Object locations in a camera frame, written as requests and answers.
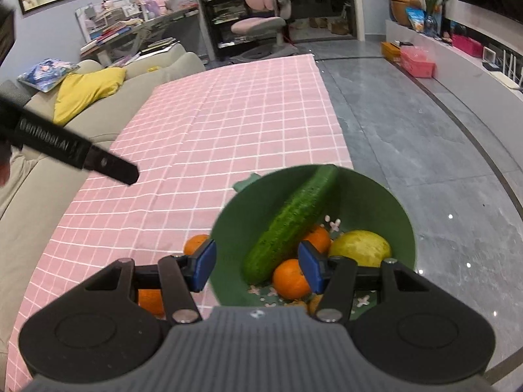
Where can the orange box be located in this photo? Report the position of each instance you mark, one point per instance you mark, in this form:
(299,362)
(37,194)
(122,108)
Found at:
(391,52)

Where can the black shelf unit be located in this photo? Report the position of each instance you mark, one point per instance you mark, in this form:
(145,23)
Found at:
(216,16)

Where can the cluttered desk with books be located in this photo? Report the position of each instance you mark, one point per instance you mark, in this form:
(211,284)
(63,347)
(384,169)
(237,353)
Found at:
(122,28)

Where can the white media console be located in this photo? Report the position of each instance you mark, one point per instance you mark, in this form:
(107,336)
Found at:
(457,67)

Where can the blue printed pillow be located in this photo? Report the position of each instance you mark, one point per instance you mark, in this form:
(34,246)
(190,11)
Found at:
(47,74)

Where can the pink checked tablecloth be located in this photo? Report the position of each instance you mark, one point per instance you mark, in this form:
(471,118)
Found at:
(204,130)

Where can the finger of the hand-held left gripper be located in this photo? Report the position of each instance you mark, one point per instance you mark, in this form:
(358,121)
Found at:
(6,32)
(114,167)

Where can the white picture frame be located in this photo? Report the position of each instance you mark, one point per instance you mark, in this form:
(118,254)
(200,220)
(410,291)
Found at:
(490,58)

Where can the gold vase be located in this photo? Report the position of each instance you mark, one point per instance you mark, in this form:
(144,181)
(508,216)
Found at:
(404,8)

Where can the pink plastic box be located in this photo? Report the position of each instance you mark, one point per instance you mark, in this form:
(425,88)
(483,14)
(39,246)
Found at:
(417,63)

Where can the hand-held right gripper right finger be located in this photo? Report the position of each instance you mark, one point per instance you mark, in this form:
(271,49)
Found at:
(309,267)

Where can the magenta box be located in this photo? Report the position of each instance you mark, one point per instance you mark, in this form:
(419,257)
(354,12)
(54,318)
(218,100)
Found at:
(466,46)

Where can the blue glass jar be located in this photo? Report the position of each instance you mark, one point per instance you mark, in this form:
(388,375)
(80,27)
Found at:
(431,25)

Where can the white router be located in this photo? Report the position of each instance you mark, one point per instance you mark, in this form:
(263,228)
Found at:
(512,73)

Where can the beige sofa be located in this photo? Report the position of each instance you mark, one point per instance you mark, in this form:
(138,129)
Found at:
(163,69)

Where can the green cucumber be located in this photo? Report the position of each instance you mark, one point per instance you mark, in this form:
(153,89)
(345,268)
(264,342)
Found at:
(290,220)

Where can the orange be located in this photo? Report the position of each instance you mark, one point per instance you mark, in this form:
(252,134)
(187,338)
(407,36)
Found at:
(194,247)
(150,304)
(288,279)
(320,239)

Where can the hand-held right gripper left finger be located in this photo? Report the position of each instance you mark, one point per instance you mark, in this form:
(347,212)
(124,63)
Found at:
(204,265)

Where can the pink office chair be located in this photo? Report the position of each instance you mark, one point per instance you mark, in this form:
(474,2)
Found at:
(261,24)

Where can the yellow pillow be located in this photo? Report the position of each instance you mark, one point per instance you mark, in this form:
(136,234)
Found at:
(86,92)

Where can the green plastic colander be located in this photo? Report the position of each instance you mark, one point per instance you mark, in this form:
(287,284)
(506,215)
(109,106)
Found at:
(367,204)

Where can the blue snack packet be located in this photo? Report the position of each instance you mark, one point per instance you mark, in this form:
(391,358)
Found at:
(415,19)

